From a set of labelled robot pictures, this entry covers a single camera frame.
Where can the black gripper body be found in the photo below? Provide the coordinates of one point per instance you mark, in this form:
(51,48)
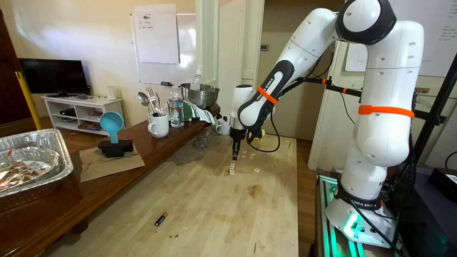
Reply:
(237,134)

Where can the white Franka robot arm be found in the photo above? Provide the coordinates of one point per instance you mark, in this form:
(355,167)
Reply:
(385,142)

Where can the white ceramic mug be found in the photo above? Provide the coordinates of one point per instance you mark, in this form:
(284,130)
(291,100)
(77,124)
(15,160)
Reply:
(158,125)
(221,125)

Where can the cream letter tile R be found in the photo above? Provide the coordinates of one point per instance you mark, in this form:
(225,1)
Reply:
(231,167)

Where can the cream letter tile U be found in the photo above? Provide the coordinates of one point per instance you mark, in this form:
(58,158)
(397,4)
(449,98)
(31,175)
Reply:
(257,170)

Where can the green striped white towel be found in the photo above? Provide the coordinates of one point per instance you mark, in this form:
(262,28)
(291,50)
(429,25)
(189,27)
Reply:
(197,114)

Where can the stainless steel mixing bowl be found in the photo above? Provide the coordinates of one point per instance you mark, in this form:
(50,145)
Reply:
(202,95)

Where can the clear pump soap dispenser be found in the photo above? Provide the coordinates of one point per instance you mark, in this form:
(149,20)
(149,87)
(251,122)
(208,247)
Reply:
(195,82)

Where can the clear plastic water bottle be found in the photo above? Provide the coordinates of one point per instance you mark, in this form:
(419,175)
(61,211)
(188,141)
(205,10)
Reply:
(175,108)

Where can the metal spoon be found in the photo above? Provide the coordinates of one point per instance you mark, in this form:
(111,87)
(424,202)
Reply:
(152,97)

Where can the white refrigerator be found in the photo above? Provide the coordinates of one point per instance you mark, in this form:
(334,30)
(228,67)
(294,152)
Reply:
(332,122)

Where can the black marker pen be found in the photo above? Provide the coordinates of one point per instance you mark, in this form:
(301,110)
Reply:
(159,218)

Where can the metal ladle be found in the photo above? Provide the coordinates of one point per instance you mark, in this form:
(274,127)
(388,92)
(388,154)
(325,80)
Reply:
(142,98)

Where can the black base block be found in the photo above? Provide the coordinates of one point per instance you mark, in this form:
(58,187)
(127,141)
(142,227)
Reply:
(114,148)

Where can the black horizontal mounting bar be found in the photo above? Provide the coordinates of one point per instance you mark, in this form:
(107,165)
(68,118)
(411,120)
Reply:
(349,91)

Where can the white paper sheet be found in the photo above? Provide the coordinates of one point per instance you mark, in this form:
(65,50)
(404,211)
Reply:
(155,35)

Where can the brown cardboard sheet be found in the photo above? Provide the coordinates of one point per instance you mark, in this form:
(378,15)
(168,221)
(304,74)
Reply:
(101,167)

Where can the white low shelf unit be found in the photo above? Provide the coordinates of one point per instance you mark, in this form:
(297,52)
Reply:
(82,114)

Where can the black flat screen television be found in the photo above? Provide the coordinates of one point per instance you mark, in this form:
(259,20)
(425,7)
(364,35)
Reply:
(54,75)

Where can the black diagonal pole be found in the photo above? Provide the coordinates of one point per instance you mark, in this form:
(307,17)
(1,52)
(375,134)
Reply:
(435,107)

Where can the aluminium foil tray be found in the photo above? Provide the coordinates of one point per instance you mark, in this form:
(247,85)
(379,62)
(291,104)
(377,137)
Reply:
(32,161)

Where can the dark brown wooden counter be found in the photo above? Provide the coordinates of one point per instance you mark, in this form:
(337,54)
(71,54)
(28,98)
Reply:
(37,214)

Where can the black box device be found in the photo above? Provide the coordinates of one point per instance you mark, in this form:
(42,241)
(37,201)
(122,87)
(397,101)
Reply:
(444,182)

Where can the yellow stick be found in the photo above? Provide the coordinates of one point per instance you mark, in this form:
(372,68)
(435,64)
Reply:
(28,98)

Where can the dark wooden cabinet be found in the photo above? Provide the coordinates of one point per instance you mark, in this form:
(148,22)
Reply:
(11,71)

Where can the white wall whiteboard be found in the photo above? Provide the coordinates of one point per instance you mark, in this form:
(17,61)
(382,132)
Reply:
(185,51)

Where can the aluminium rail frame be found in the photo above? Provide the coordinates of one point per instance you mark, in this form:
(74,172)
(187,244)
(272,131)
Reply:
(328,228)

